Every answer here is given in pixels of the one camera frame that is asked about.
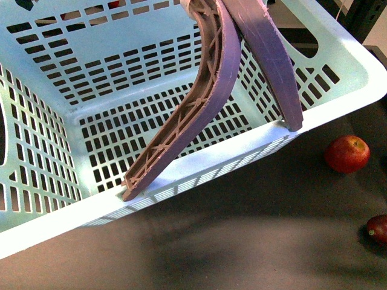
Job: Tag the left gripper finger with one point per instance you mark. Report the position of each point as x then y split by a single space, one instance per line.
262 36
217 73

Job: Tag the light blue plastic basket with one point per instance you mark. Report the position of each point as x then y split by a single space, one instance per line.
85 86

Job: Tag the red apple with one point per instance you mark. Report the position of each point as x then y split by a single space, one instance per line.
347 154

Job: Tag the dark red fruit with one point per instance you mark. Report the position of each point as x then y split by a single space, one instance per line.
376 228

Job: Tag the black perforated shelf post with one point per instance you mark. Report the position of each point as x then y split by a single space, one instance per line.
360 17

